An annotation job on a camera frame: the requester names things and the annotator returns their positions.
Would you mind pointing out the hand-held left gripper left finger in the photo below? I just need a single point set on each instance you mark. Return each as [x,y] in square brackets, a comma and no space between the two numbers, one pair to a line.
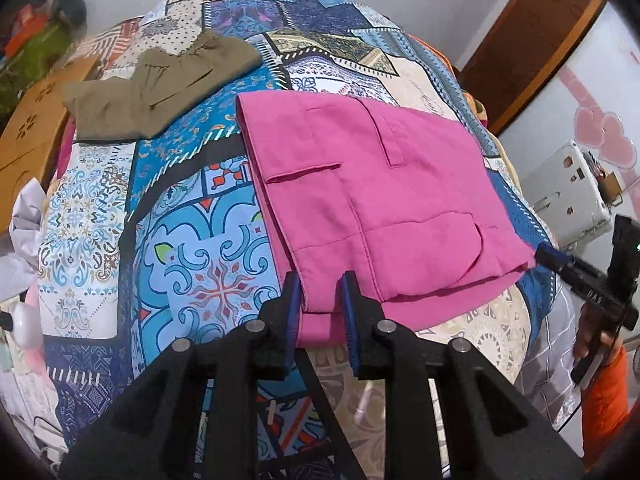
[292,310]

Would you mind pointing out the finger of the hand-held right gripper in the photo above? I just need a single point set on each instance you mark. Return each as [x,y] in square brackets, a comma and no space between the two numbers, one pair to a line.
[552,256]

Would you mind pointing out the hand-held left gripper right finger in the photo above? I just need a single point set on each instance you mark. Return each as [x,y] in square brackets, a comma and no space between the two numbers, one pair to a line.
[347,320]

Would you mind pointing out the pink pants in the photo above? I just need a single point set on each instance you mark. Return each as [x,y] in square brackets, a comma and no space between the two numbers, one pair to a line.
[380,195]

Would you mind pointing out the olive brown pants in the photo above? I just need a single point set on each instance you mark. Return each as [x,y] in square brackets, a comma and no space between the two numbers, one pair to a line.
[150,90]

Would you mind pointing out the person's right hand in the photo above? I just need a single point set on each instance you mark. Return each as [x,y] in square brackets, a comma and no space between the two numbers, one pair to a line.
[585,340]

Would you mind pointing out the white electrical box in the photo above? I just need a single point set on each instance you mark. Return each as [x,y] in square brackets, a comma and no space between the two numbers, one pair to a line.
[570,195]

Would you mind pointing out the grey quilted cloth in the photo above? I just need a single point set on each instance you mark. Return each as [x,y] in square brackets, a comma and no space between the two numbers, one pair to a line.
[545,355]

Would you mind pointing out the patchwork printed blanket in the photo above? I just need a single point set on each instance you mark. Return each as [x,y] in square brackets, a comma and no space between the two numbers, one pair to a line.
[175,240]

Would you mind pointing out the wooden door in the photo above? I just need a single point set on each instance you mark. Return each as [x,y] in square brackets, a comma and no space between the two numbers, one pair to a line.
[527,35]

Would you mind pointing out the white crumpled cloth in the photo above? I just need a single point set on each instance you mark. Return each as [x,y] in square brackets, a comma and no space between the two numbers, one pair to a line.
[22,225]

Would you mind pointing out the wooden headboard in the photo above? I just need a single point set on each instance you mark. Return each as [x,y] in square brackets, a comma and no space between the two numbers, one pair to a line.
[30,130]

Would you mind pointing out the pile of colourful clothes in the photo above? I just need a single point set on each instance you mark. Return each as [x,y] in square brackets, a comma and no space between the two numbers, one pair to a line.
[35,35]

